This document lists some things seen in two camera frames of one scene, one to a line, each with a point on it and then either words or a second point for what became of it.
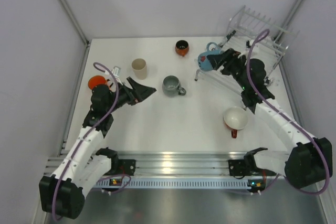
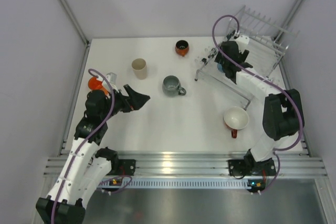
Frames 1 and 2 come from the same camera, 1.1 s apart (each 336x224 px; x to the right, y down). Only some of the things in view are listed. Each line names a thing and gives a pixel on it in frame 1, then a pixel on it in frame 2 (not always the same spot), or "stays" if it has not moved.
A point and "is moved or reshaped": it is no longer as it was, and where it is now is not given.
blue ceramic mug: [203, 62] is moved or reshaped
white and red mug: [235, 118] stays
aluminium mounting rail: [166, 163] stays
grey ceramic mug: [170, 86] stays
